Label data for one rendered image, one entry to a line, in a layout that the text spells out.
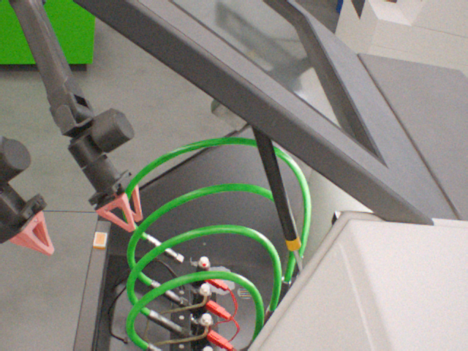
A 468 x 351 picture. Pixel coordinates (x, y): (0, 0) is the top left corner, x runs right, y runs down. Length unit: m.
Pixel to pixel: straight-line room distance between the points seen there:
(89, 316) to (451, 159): 0.83
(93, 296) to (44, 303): 1.29
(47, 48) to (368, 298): 0.86
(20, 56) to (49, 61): 3.27
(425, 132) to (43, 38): 0.79
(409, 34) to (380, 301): 3.31
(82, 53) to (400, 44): 2.32
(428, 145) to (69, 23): 3.62
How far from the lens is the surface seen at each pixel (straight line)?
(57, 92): 1.17
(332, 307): 0.67
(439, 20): 3.86
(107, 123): 1.09
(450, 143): 1.09
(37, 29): 1.27
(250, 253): 1.64
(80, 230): 2.99
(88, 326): 1.30
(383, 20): 3.78
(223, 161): 1.44
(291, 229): 0.75
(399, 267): 0.66
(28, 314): 2.60
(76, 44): 4.47
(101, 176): 1.11
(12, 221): 1.02
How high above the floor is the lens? 1.94
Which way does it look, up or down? 33 degrees down
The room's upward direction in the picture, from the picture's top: 12 degrees clockwise
